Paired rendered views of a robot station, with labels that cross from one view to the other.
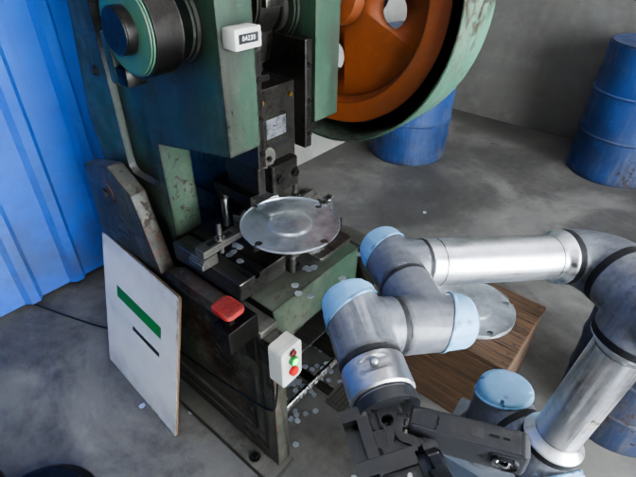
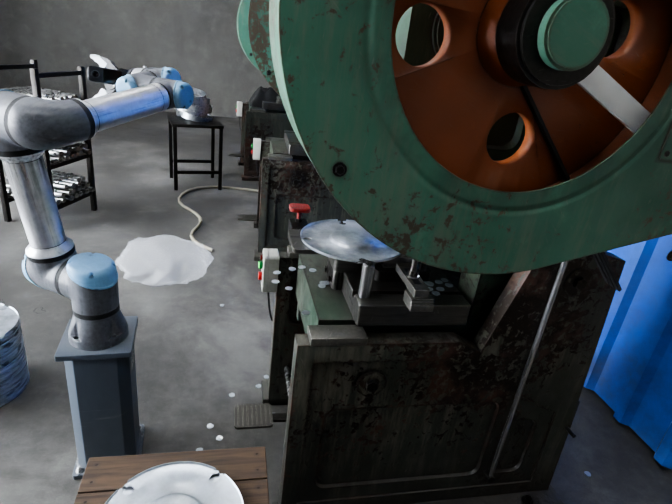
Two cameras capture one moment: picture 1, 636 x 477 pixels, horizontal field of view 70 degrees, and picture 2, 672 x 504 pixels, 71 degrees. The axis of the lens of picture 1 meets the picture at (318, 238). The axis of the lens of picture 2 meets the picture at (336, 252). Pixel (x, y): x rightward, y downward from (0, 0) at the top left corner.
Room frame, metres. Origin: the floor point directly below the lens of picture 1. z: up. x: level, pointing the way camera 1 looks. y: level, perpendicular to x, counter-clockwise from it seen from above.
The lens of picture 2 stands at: (1.79, -0.93, 1.28)
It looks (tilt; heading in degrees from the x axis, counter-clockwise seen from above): 24 degrees down; 126
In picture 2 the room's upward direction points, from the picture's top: 7 degrees clockwise
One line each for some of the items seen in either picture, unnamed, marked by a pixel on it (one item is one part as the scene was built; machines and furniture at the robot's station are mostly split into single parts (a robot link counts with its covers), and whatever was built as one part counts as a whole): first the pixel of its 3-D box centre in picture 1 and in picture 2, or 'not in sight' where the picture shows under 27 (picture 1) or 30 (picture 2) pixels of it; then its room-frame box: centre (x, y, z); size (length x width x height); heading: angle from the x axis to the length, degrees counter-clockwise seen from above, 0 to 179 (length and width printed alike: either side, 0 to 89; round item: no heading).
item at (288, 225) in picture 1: (290, 222); (352, 239); (1.10, 0.08, 0.78); 0.29 x 0.29 x 0.01
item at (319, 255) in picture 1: (303, 247); (332, 260); (1.07, 0.04, 0.72); 0.25 x 0.14 x 0.14; 51
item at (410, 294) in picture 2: (297, 194); (413, 276); (1.31, 0.07, 0.76); 0.17 x 0.06 x 0.10; 141
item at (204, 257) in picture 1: (217, 239); not in sight; (1.05, 0.29, 0.76); 0.17 x 0.06 x 0.10; 141
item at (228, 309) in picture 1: (228, 317); (298, 216); (0.78, 0.21, 0.72); 0.07 x 0.06 x 0.08; 51
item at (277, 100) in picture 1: (264, 132); not in sight; (1.15, 0.15, 1.04); 0.17 x 0.15 x 0.30; 51
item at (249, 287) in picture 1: (261, 237); (389, 274); (1.18, 0.18, 0.68); 0.45 x 0.30 x 0.06; 141
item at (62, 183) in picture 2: not in sight; (42, 144); (-1.47, 0.27, 0.47); 0.46 x 0.43 x 0.95; 31
